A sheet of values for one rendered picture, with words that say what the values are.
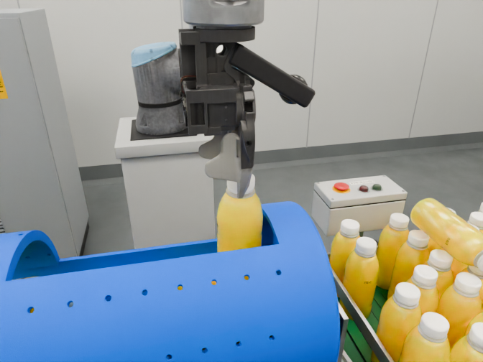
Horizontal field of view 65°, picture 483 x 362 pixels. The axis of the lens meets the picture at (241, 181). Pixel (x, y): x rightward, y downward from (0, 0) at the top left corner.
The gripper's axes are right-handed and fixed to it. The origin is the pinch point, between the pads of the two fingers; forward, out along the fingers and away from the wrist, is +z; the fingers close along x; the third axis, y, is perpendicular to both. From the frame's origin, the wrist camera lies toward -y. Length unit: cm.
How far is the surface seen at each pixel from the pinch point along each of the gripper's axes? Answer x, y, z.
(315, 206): -30.5, -26.5, 25.8
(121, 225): -198, 45, 132
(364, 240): -9.2, -27.6, 21.3
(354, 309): -2.1, -23.3, 32.1
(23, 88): -153, 72, 20
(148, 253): -12.7, 14.7, 20.0
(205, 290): 10.0, 6.9, 9.5
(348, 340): -1.3, -22.8, 39.7
